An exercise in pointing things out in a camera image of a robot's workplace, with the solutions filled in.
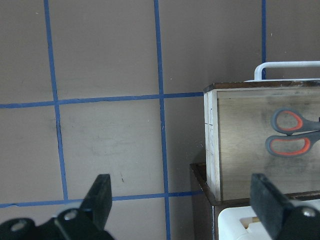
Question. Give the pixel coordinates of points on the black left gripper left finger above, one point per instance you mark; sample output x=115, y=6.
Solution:
x=87, y=222

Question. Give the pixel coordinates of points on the light wooden drawer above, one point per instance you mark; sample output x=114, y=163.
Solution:
x=237, y=120

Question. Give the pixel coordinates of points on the dark brown wooden cabinet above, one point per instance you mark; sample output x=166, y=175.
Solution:
x=206, y=209

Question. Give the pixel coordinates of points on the white plastic tray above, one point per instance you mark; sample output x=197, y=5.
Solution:
x=240, y=223

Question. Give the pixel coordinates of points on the grey orange scissors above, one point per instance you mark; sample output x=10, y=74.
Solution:
x=305, y=130

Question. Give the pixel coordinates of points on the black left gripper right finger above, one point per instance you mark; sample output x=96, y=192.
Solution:
x=282, y=218

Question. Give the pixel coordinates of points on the white drawer handle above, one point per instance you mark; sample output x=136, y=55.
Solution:
x=258, y=72

